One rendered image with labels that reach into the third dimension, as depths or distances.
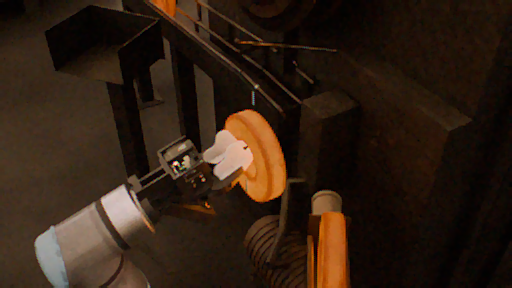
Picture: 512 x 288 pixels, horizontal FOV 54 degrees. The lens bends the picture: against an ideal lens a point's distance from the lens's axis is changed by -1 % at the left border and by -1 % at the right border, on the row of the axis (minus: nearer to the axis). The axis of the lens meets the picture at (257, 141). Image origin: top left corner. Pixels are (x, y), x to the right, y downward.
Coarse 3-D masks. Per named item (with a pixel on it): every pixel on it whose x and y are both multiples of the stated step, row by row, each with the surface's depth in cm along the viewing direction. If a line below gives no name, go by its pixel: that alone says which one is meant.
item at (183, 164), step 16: (192, 144) 77; (160, 160) 77; (176, 160) 77; (192, 160) 76; (160, 176) 75; (176, 176) 76; (192, 176) 76; (208, 176) 78; (144, 192) 74; (160, 192) 76; (176, 192) 78; (192, 192) 77; (208, 192) 79; (144, 208) 75; (160, 208) 78
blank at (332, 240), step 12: (324, 216) 81; (336, 216) 81; (324, 228) 79; (336, 228) 78; (324, 240) 77; (336, 240) 76; (324, 252) 76; (336, 252) 76; (324, 264) 75; (336, 264) 75; (324, 276) 75; (336, 276) 75
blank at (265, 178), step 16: (240, 112) 83; (256, 112) 82; (224, 128) 88; (240, 128) 82; (256, 128) 78; (256, 144) 78; (272, 144) 78; (256, 160) 80; (272, 160) 77; (256, 176) 82; (272, 176) 78; (256, 192) 84; (272, 192) 80
